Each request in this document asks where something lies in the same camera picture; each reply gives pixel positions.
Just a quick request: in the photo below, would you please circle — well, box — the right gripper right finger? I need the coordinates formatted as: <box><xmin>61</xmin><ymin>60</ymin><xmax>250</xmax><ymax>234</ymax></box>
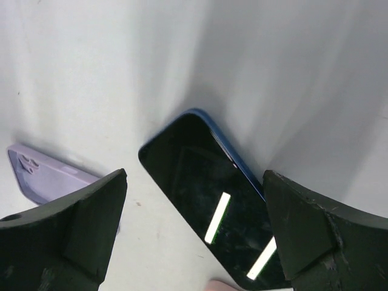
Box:
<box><xmin>263</xmin><ymin>170</ymin><xmax>387</xmax><ymax>290</ymax></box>

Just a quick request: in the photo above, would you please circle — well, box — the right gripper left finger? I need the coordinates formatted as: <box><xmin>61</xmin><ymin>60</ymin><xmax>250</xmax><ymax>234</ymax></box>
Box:
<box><xmin>1</xmin><ymin>169</ymin><xmax>127</xmax><ymax>290</ymax></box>

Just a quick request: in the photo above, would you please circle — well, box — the pink phone case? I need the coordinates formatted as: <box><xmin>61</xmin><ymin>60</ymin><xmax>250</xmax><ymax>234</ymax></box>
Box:
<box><xmin>204</xmin><ymin>280</ymin><xmax>239</xmax><ymax>291</ymax></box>

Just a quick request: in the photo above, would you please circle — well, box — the purple phone case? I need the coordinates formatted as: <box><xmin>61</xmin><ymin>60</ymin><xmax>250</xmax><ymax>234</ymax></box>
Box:
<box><xmin>6</xmin><ymin>144</ymin><xmax>122</xmax><ymax>234</ymax></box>

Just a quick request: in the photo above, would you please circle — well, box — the black phone far right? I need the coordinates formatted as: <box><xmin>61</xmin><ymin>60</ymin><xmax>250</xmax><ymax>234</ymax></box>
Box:
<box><xmin>138</xmin><ymin>109</ymin><xmax>291</xmax><ymax>290</ymax></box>

